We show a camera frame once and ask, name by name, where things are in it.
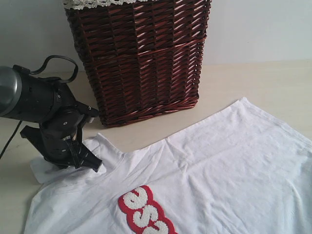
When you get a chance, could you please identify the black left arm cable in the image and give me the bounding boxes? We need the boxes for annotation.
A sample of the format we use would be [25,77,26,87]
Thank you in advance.
[0,55,78,160]

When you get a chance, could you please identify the dark brown wicker basket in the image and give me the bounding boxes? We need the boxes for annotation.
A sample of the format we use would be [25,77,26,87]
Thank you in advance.
[65,0,211,127]

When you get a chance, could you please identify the white shirt garment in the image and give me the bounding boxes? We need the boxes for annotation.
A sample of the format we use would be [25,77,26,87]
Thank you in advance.
[24,98,312,234]

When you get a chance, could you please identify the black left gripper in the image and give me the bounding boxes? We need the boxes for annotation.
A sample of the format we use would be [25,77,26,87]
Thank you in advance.
[20,109,102,173]

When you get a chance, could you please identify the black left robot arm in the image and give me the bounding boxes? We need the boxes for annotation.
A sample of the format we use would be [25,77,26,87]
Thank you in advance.
[0,65,102,172]

